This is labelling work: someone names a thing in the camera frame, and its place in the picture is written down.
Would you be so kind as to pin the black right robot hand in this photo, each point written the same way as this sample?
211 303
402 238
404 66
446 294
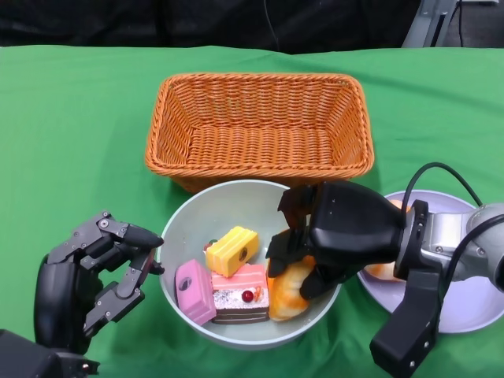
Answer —
346 224

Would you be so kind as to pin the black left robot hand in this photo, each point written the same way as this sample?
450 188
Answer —
55 291

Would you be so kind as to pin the orange bread roll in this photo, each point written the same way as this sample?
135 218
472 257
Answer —
285 299

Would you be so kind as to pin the pale green bowl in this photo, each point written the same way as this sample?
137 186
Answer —
204 212

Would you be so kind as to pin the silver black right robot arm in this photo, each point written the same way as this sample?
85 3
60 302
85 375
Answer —
445 232

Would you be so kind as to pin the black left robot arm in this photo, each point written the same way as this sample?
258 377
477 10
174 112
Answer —
23 354

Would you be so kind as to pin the yellow cake slice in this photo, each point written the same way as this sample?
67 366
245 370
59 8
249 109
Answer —
232 252

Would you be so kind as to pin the orange wicker basket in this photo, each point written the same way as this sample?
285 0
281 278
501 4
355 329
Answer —
256 145

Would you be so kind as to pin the chocolate cherry cake slice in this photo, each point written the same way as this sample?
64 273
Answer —
240 291

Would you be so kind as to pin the pink cake slice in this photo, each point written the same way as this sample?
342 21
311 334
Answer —
195 293

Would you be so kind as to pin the lilac round plate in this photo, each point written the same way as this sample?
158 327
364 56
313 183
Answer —
472 311

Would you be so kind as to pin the red and white strawberry piece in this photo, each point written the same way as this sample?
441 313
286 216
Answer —
210 246

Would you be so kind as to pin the green tablecloth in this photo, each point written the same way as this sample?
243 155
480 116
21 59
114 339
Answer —
78 118

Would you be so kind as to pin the grey metal stand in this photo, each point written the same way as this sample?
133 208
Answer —
423 27

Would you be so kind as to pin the black backdrop cloth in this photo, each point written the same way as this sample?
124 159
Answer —
157 19

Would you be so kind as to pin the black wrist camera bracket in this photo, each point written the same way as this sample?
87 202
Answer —
409 327

